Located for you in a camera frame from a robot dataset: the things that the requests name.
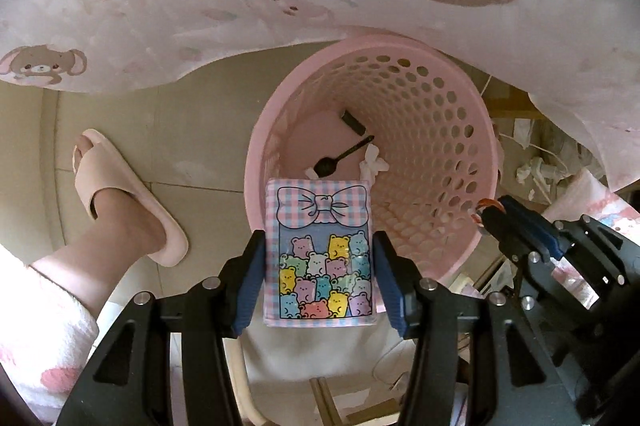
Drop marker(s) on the small brown tape roll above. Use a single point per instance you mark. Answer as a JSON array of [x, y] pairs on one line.
[[486, 208]]

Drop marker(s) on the wooden chair leg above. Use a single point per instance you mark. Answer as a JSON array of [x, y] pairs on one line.
[[327, 401]]

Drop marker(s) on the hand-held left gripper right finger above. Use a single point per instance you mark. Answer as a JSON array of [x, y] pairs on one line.
[[390, 291]]

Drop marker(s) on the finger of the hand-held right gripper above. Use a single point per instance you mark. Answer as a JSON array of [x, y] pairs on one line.
[[530, 218], [510, 238]]

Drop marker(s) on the pink perforated plastic basket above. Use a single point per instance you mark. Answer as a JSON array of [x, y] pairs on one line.
[[430, 130]]

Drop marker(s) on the black strip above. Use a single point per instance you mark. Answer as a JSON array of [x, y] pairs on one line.
[[352, 121]]

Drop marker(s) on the black plastic spoon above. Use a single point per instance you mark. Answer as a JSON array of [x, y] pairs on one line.
[[325, 165]]

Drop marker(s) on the bear print tissue packet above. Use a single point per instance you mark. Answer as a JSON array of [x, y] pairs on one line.
[[320, 256]]

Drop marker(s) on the foot in pink slipper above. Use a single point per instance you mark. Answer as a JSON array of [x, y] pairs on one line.
[[100, 256]]

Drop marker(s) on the pink cartoon print blanket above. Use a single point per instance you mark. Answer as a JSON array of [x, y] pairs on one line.
[[595, 201]]

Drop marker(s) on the white cloth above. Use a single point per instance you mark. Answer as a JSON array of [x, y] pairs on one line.
[[300, 356]]

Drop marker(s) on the white tissue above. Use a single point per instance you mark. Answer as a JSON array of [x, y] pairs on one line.
[[374, 163]]

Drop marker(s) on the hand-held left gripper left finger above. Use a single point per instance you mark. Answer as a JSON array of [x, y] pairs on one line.
[[250, 291]]

